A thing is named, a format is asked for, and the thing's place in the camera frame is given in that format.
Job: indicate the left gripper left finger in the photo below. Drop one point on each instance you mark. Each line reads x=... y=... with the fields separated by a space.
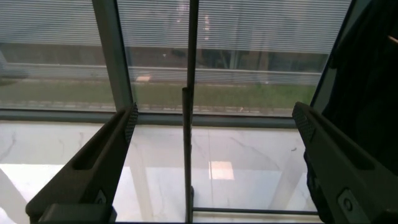
x=90 y=177

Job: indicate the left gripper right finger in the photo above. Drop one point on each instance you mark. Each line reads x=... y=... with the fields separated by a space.
x=342 y=174

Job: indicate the black garment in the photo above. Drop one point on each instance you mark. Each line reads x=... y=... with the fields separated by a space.
x=367 y=93

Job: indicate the pink clothes hanger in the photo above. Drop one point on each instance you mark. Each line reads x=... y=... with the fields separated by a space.
x=393 y=39

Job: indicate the black clothes rack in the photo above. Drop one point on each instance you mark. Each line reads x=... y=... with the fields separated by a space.
x=187 y=140

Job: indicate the window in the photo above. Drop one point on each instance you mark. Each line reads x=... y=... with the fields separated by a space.
x=155 y=46

